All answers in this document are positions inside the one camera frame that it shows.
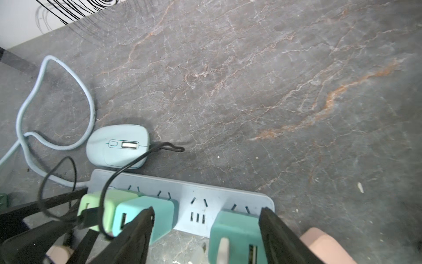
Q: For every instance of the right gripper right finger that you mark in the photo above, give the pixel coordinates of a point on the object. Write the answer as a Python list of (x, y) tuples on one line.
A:
[(281, 245)]

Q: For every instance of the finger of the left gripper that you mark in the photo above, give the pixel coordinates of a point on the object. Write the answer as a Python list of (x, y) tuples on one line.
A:
[(28, 209), (23, 245)]

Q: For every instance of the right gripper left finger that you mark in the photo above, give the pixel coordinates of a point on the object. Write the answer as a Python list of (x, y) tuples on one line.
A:
[(131, 245)]

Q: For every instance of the pink mouse sideways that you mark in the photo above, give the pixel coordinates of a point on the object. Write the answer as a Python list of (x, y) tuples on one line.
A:
[(326, 247)]

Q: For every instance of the blue mouse behind strip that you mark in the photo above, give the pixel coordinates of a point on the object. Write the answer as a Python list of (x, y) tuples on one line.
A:
[(115, 146)]

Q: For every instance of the teal charger cube right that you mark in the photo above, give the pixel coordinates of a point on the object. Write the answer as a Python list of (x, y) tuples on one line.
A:
[(236, 239)]

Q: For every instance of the blue power strip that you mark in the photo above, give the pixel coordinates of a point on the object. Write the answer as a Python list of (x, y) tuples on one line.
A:
[(197, 204)]

